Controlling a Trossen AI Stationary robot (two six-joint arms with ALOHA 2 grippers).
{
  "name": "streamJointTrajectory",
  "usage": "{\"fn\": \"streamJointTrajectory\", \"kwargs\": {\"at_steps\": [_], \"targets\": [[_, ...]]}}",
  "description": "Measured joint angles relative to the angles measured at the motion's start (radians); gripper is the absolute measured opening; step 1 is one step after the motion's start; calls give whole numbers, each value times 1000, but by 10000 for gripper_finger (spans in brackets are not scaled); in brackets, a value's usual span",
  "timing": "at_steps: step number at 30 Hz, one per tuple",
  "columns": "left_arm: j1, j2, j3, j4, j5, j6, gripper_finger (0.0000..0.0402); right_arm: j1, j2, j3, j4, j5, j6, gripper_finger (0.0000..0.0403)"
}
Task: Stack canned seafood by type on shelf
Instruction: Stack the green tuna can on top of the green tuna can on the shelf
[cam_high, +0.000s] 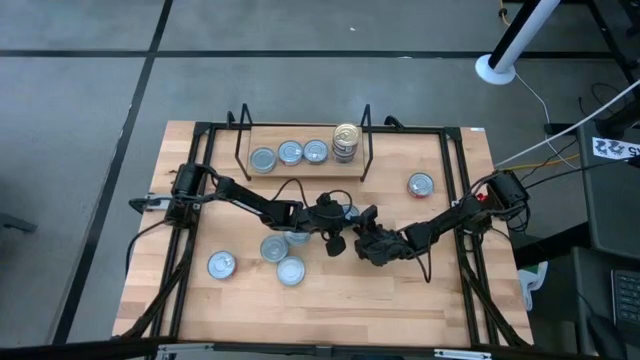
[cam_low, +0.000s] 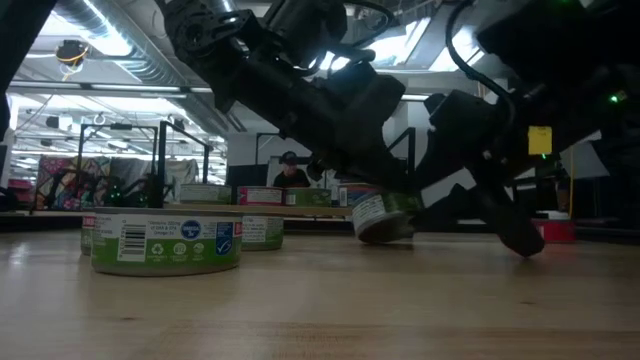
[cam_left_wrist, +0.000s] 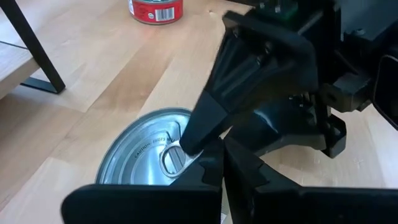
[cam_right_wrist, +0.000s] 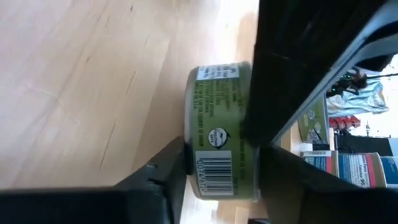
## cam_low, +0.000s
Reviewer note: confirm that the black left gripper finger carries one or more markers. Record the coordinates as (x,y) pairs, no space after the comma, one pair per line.
(380,186)

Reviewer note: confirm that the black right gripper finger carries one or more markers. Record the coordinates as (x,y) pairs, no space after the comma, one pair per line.
(445,210)
(510,215)

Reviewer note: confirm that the blue label gold lid can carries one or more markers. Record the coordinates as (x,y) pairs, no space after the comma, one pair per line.
(350,196)

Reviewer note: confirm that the green label tuna can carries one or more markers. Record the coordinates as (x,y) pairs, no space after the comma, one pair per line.
(307,198)
(165,245)
(380,220)
(262,234)
(87,235)

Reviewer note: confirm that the red label short can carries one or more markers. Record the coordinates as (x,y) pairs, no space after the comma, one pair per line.
(555,232)

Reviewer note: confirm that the pink label silver lid can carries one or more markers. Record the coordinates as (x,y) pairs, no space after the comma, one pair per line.
(260,196)

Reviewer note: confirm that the pale label tuna can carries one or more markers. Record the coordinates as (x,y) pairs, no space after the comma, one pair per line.
(205,194)

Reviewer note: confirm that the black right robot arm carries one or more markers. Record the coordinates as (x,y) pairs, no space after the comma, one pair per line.
(575,60)

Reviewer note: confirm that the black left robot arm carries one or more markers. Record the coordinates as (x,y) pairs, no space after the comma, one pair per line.
(240,50)

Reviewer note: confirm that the small white object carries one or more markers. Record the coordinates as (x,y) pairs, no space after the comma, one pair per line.
(552,215)

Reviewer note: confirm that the yellow tag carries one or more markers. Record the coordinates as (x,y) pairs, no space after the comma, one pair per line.
(540,140)

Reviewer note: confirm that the person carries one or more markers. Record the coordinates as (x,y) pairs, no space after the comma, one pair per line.
(292,178)

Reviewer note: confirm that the black monitor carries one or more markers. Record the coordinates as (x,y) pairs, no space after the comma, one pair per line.
(245,175)

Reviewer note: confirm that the grey hanging cloth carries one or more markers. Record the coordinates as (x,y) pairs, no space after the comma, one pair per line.
(182,172)

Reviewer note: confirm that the dark machine green lights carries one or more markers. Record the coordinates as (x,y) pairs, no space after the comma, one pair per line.
(127,195)

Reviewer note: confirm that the colourful patterned quilt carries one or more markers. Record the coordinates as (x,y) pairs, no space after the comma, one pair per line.
(55,175)

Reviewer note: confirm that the black metal background frame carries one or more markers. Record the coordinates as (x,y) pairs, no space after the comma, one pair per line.
(120,126)
(267,134)

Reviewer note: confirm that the silver ventilation duct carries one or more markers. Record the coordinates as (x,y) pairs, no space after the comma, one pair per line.
(145,65)

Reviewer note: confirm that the long ceiling light rail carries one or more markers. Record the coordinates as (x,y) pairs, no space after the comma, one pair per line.
(125,88)

